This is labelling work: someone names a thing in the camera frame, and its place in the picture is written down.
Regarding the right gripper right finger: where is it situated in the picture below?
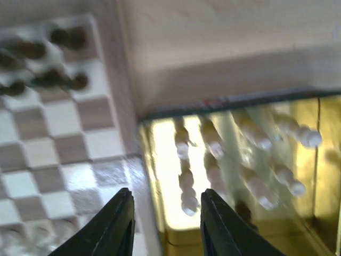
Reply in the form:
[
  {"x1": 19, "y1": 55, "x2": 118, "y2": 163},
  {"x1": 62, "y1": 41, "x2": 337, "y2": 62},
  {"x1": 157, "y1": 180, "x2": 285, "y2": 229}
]
[{"x1": 200, "y1": 189, "x2": 283, "y2": 256}]

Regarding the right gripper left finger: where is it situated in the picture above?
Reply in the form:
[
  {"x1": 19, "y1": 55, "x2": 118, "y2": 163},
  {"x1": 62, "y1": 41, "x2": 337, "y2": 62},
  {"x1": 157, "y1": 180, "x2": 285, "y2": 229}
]
[{"x1": 50, "y1": 188, "x2": 135, "y2": 256}]

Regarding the gold metal tin tray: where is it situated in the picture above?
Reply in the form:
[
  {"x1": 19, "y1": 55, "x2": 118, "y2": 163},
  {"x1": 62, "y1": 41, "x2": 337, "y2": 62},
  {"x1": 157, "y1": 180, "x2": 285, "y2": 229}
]
[{"x1": 139, "y1": 91, "x2": 340, "y2": 255}]

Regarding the wooden chess board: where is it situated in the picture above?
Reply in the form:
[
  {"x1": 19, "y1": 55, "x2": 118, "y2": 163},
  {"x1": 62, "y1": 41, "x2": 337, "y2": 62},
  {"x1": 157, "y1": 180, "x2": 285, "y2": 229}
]
[{"x1": 1, "y1": 1, "x2": 161, "y2": 255}]

